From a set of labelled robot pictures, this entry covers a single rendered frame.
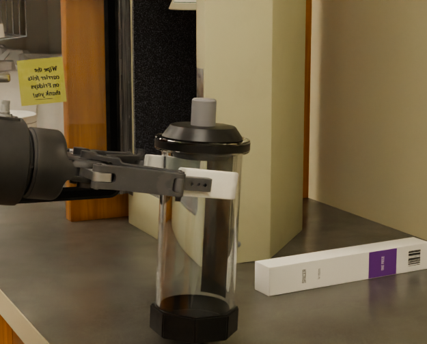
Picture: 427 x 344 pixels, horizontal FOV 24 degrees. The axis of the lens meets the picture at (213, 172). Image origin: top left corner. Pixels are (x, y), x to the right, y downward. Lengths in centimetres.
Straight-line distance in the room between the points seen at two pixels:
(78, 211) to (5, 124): 78
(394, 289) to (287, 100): 36
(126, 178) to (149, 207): 65
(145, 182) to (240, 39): 48
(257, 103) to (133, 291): 34
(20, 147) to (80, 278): 46
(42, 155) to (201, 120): 19
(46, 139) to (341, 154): 98
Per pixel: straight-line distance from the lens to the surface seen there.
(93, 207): 180
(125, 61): 172
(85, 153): 106
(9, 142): 101
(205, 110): 111
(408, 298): 137
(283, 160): 157
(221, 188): 109
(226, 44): 144
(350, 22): 188
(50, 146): 103
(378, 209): 184
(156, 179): 103
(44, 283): 143
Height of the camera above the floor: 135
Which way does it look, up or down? 10 degrees down
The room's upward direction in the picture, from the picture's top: straight up
